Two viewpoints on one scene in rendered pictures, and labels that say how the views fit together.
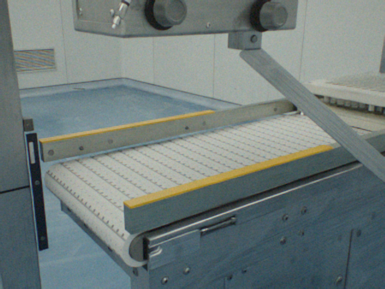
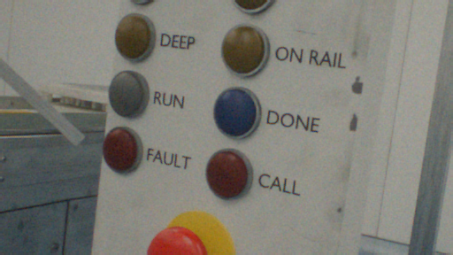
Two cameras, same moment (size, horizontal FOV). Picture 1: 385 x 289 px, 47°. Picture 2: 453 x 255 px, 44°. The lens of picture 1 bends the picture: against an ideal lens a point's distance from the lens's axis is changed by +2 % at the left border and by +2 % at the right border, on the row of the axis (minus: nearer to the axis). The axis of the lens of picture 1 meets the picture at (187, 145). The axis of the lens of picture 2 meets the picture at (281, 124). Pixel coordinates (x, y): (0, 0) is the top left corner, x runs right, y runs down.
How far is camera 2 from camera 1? 0.57 m
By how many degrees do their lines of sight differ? 31
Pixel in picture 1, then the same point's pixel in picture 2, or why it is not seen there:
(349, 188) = (52, 151)
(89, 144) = not seen: outside the picture
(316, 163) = (15, 121)
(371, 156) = (48, 110)
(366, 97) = (86, 95)
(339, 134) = (23, 91)
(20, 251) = not seen: outside the picture
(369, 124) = not seen: hidden behind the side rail
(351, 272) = (68, 243)
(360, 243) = (77, 217)
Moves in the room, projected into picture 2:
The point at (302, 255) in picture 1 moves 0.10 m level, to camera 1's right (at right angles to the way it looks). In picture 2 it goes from (13, 214) to (65, 214)
